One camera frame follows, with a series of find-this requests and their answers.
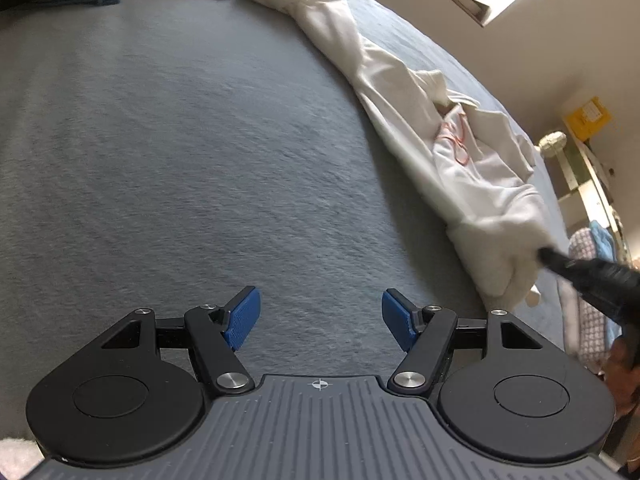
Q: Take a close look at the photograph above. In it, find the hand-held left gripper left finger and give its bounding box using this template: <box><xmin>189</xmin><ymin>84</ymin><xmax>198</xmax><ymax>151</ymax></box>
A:
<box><xmin>95</xmin><ymin>286</ymin><xmax>262</xmax><ymax>395</ymax></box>

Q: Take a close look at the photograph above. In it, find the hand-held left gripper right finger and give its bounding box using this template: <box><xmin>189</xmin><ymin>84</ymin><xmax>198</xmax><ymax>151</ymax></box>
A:
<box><xmin>381</xmin><ymin>287</ymin><xmax>548</xmax><ymax>395</ymax></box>

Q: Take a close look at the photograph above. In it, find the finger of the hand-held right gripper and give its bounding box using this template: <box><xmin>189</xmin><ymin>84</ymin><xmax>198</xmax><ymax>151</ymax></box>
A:
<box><xmin>537</xmin><ymin>244</ymin><xmax>586</xmax><ymax>287</ymax></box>

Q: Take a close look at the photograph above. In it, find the white sweatshirt with pink outline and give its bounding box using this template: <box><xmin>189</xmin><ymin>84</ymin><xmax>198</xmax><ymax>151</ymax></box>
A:
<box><xmin>240</xmin><ymin>0</ymin><xmax>571</xmax><ymax>311</ymax></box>

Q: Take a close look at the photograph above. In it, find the stack of folded clothes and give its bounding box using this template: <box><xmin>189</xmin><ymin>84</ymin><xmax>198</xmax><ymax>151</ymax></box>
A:
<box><xmin>560</xmin><ymin>227</ymin><xmax>623</xmax><ymax>376</ymax></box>

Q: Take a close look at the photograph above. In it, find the person's right hand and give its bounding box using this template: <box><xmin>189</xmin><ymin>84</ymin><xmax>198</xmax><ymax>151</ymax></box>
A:
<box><xmin>606</xmin><ymin>337</ymin><xmax>640</xmax><ymax>413</ymax></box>

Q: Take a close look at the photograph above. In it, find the light blue folded cloth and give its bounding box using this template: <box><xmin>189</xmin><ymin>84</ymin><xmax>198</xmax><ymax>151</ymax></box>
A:
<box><xmin>589</xmin><ymin>219</ymin><xmax>618</xmax><ymax>248</ymax></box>

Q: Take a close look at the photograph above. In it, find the mirrored side table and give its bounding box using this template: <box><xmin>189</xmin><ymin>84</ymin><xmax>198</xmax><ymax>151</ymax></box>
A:
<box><xmin>535</xmin><ymin>130</ymin><xmax>633</xmax><ymax>266</ymax></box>

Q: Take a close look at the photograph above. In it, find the yellow box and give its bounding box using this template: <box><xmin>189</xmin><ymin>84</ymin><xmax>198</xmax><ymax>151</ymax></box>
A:
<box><xmin>564</xmin><ymin>96</ymin><xmax>613</xmax><ymax>142</ymax></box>

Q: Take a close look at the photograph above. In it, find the grey bed blanket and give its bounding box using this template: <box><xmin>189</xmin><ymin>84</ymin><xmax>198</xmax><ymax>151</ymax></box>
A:
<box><xmin>0</xmin><ymin>0</ymin><xmax>576</xmax><ymax>461</ymax></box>

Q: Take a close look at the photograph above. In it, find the white fluffy towel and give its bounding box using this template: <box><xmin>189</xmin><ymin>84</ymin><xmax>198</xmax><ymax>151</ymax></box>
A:
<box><xmin>0</xmin><ymin>437</ymin><xmax>43</xmax><ymax>480</ymax></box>

